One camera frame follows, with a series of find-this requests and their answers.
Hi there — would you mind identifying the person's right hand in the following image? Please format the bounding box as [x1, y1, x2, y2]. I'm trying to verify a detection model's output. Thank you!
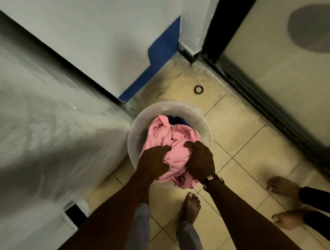
[184, 141, 216, 183]

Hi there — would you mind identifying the person's left hand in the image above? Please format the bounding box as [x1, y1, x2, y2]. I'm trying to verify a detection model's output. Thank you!
[136, 145, 171, 181]

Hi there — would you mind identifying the pink cloth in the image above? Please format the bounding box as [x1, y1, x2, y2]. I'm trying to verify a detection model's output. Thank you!
[139, 115, 205, 190]

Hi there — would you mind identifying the person's right forearm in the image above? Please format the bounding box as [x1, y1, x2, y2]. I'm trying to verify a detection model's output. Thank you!
[206, 178, 303, 250]

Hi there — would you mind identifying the person's left forearm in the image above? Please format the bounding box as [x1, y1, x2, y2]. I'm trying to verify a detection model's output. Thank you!
[59, 176, 150, 250]

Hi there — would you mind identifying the dark blue cloth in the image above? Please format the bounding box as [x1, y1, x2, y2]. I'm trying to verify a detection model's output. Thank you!
[167, 116, 191, 127]

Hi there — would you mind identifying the translucent white plastic bucket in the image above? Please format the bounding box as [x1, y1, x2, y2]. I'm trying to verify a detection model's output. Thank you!
[127, 101, 215, 189]

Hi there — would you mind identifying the person's right foot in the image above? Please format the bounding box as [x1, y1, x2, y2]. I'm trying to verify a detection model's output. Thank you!
[179, 192, 201, 224]

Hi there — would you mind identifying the person's foot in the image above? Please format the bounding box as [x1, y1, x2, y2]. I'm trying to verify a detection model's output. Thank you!
[179, 192, 201, 224]
[267, 176, 301, 199]
[272, 209, 308, 231]

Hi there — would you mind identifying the grey trouser leg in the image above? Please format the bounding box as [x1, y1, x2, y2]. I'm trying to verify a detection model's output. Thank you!
[125, 202, 151, 250]
[176, 220, 204, 250]

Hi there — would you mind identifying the plastic-wrapped white appliance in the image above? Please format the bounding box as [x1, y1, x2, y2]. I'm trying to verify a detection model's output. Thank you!
[0, 10, 135, 250]

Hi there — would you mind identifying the frosted glass door panel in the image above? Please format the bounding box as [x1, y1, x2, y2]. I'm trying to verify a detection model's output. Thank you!
[222, 0, 330, 148]

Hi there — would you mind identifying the wristwatch with dark strap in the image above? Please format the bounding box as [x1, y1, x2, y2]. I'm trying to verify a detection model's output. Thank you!
[202, 174, 225, 191]

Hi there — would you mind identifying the black door frame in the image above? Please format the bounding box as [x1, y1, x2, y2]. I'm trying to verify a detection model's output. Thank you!
[201, 0, 330, 182]

